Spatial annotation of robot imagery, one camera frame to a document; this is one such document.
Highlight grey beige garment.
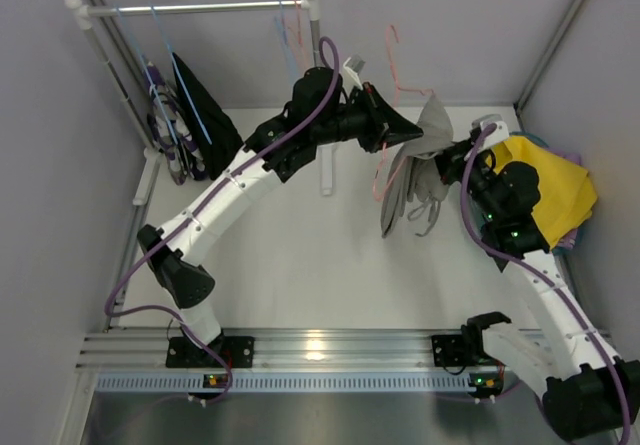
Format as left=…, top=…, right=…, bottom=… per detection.
left=380, top=95, right=453, bottom=238

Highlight pink wire hanger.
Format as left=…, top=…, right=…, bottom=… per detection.
left=372, top=24, right=434, bottom=202
left=282, top=4, right=311, bottom=73

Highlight blue wire hanger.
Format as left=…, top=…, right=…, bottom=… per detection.
left=274, top=0, right=299, bottom=86
left=149, top=4, right=214, bottom=145
left=116, top=9, right=182, bottom=161

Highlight yellow garment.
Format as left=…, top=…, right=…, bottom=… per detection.
left=491, top=136, right=598, bottom=249

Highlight purple trousers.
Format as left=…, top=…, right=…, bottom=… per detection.
left=549, top=148, right=583, bottom=256

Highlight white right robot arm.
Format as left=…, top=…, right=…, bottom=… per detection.
left=435, top=136, right=639, bottom=444

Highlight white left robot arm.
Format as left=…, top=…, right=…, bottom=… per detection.
left=137, top=67, right=423, bottom=350

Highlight teal transparent plastic basin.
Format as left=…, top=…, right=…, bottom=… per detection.
left=474, top=132, right=576, bottom=260

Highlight black garment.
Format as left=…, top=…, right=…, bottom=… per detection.
left=172, top=53, right=244, bottom=180

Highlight purple white patterned garment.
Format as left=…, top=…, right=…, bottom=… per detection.
left=143, top=58, right=208, bottom=185

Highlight white clothes rack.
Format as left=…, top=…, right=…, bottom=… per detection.
left=64, top=0, right=321, bottom=207

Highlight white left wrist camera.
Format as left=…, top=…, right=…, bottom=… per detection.
left=341, top=54, right=365, bottom=86

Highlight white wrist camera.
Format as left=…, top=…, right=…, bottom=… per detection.
left=341, top=54, right=365, bottom=86
left=471, top=114, right=510, bottom=152

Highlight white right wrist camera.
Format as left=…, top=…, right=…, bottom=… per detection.
left=471, top=114, right=510, bottom=152

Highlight aluminium mounting rail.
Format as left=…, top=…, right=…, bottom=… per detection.
left=76, top=329, right=501, bottom=399

